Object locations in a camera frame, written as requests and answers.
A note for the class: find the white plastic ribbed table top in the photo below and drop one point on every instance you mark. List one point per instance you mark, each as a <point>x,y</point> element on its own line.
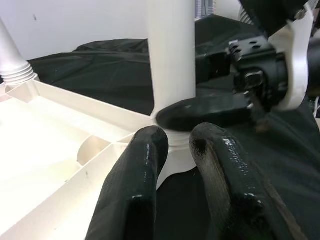
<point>37,140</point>

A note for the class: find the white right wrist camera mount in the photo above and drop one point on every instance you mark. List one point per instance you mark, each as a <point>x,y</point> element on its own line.
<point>298,62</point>

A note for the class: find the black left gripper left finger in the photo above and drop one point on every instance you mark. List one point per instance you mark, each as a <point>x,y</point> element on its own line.
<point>132,190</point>

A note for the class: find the white tapered table leg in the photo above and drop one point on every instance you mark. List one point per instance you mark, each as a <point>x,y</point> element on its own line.
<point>172,50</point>
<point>12,62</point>

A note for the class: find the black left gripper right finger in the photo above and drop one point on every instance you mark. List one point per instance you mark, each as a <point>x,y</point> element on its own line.
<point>232,190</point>

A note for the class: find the black table cloth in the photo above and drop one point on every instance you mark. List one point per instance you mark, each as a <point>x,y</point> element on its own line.
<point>100,65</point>

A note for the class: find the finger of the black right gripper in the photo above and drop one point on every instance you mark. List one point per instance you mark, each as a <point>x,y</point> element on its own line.
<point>205,113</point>
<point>212,66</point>

